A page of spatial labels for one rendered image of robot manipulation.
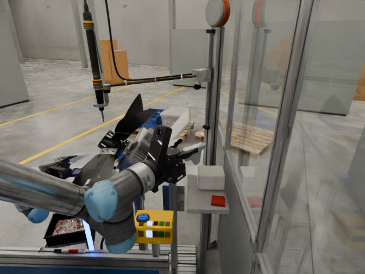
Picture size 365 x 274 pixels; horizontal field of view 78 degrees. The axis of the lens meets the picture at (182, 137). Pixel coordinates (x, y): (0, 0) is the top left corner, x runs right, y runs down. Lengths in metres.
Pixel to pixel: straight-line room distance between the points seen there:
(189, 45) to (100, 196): 8.08
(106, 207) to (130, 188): 0.06
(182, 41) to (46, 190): 8.17
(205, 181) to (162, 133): 0.89
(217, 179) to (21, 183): 1.12
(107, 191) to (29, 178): 0.15
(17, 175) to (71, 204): 0.14
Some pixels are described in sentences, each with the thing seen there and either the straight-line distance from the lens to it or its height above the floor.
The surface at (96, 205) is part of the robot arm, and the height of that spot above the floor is 1.45.
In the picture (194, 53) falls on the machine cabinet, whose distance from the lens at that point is 8.39.
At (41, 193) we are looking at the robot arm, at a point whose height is 1.46.
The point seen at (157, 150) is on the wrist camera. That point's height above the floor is 1.49.
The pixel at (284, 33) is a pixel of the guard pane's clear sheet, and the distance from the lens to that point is 0.81.
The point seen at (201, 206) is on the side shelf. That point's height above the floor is 0.86.
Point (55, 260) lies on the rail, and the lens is 1.31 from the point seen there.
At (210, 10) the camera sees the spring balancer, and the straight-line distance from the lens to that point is 1.49.
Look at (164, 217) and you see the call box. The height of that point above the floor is 1.07.
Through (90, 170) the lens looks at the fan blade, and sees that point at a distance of 1.18.
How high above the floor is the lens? 1.76
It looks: 24 degrees down
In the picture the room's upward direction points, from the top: straight up
